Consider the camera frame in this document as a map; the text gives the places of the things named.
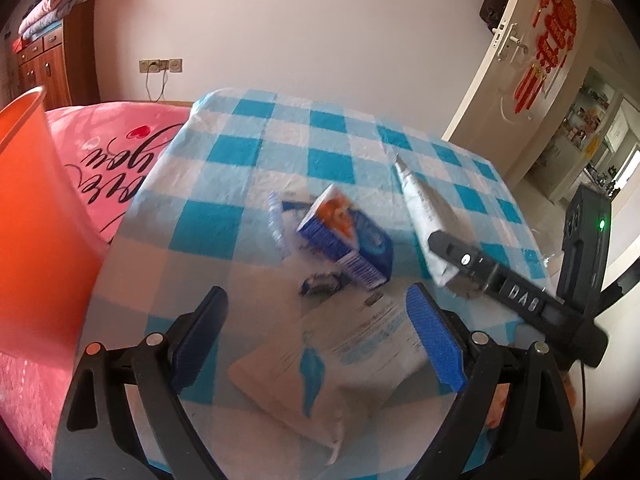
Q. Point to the white bag with blue print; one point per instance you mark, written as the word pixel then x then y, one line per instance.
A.
pixel 310 375

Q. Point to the white tube package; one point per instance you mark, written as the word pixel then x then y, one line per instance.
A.
pixel 425 205

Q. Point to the wooden baseboard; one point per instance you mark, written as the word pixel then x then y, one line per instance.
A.
pixel 170 103

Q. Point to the small dark wrapper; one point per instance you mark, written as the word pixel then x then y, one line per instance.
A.
pixel 320 284

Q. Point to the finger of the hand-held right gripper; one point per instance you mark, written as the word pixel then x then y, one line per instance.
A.
pixel 455 255

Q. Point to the wall socket strip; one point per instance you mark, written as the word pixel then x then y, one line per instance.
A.
pixel 160 65

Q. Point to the white shelf with bottles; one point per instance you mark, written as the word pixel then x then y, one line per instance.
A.
pixel 570 135

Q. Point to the blue white checkered tablecloth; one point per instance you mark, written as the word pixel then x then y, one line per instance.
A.
pixel 330 160

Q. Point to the pile of folded blankets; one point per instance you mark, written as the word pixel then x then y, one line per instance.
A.
pixel 50 5

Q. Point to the orange plastic bucket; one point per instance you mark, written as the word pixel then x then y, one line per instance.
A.
pixel 35 235

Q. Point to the brown wooden cabinet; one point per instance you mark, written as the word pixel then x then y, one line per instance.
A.
pixel 65 60

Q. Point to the blue cardboard box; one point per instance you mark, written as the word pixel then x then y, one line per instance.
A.
pixel 360 240

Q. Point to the black hanging bag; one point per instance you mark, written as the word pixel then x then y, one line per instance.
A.
pixel 495 0

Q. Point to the pink printed blanket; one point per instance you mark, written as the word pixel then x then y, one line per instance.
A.
pixel 75 125

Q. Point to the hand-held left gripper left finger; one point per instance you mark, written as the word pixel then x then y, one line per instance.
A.
pixel 200 340

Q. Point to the clear plastic wrapper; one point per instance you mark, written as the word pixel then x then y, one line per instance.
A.
pixel 276 220

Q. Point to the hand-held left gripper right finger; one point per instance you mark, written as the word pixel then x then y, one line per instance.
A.
pixel 435 340

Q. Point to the cream door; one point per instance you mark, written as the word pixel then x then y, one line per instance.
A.
pixel 500 110

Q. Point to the red paper door decoration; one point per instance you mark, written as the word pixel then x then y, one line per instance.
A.
pixel 550 25

